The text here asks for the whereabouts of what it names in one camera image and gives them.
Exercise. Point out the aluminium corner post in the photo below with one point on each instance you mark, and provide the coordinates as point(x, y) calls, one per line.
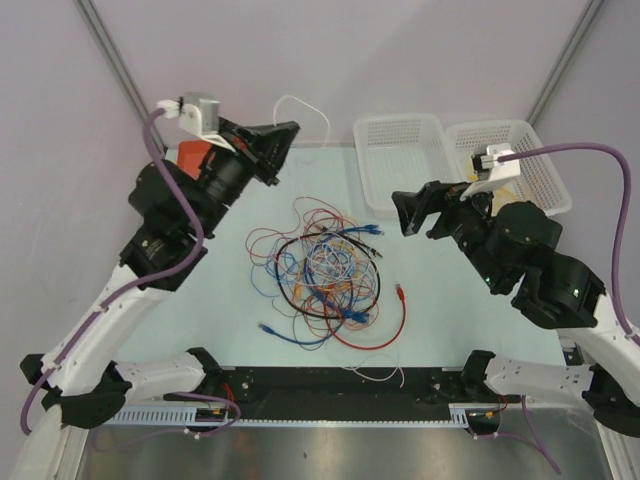
point(568, 54)
point(111, 54)

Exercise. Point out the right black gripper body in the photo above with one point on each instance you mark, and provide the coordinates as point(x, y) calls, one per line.
point(461, 221)

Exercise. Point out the right aluminium corner post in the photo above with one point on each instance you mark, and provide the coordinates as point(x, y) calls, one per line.
point(568, 54)

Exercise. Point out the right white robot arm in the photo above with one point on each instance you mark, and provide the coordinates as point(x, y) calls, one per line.
point(514, 252)

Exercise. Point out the left aluminium corner post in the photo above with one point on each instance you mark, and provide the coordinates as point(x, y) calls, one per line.
point(111, 54)

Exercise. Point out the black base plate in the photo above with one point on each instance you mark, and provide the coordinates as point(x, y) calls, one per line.
point(335, 394)

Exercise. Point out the right white plastic basket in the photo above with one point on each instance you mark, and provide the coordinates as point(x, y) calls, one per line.
point(539, 181)

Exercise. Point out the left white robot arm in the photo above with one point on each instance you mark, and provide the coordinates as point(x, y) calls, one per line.
point(80, 383)

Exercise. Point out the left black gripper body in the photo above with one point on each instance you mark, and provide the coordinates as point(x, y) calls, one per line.
point(229, 173)

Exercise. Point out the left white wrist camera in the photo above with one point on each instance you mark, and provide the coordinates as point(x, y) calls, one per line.
point(197, 114)

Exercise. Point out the left white plastic basket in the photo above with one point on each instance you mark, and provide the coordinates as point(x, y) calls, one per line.
point(401, 153)

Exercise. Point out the white slotted cable duct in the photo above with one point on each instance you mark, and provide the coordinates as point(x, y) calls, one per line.
point(189, 416)

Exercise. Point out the orange plastic box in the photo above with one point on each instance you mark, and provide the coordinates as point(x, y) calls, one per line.
point(190, 155)

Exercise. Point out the white plastic basket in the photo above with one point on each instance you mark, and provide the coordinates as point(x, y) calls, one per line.
point(401, 153)
point(539, 181)

